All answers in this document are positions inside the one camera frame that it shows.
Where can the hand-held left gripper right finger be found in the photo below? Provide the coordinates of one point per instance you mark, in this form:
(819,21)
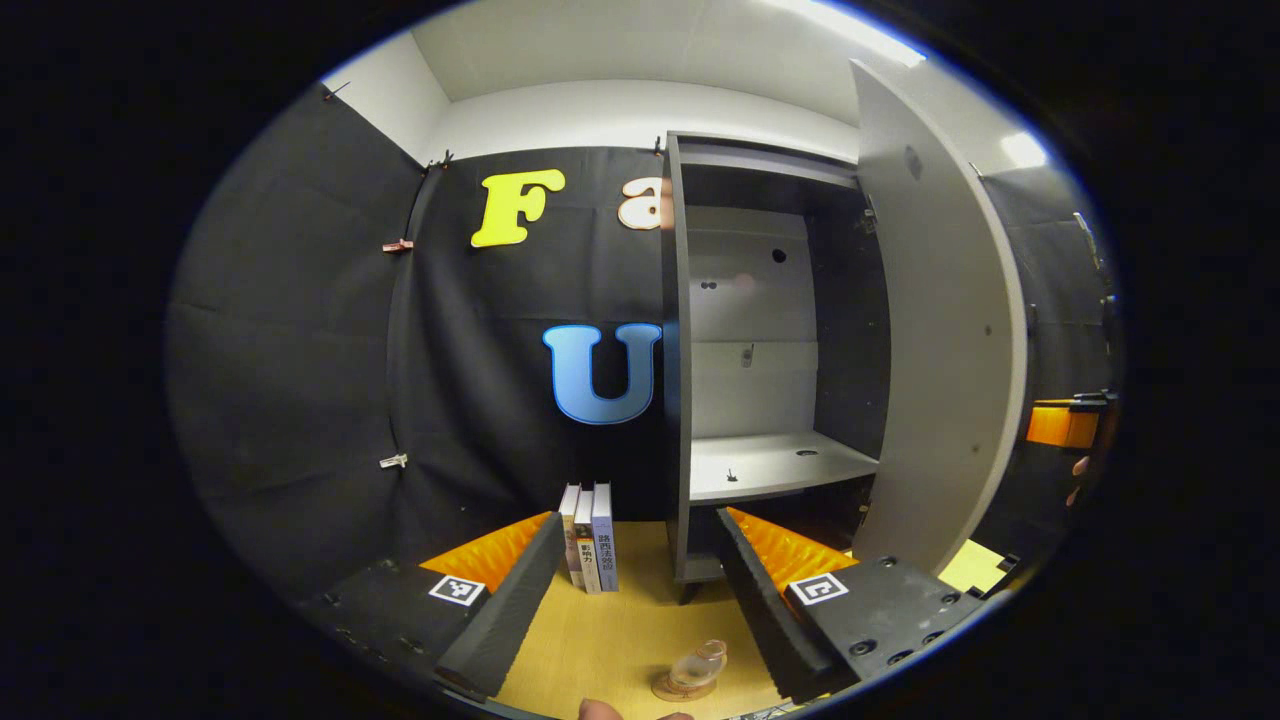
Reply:
(765,610)

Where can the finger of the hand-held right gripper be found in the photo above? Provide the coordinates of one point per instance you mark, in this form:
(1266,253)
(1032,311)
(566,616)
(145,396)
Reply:
(1062,425)

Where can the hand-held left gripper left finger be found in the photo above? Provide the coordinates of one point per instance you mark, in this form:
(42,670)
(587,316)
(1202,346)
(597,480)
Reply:
(510,610)

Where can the clear glass bottle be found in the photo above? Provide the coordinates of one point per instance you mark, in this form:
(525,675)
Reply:
(697,668)

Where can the round brown coaster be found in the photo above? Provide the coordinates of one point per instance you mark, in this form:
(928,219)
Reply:
(665,690)

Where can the beige cabinet door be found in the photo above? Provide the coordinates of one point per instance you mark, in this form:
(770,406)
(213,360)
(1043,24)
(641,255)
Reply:
(950,350)

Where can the white cabinet shelf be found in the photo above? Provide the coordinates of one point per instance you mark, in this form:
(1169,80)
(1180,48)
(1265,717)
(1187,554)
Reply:
(770,465)

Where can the white spine book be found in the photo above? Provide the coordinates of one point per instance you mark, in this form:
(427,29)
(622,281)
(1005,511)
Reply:
(569,535)

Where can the grey spine book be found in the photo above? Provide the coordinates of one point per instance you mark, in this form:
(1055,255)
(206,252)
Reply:
(586,545)

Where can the blue-grey spine book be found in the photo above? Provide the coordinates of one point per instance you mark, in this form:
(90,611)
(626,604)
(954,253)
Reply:
(604,537)

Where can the silver cloth clip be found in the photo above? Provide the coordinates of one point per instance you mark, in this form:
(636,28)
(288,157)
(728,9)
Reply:
(393,461)

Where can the small ceiling light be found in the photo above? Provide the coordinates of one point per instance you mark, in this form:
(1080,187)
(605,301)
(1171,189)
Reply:
(1022,150)

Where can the black backdrop cloth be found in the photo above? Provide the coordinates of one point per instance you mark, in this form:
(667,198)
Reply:
(300,350)

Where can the red cloth clip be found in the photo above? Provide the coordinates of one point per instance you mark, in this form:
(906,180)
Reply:
(397,245)

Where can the black cloth clip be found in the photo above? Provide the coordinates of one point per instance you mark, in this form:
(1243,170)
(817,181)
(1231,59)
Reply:
(440,158)
(335,90)

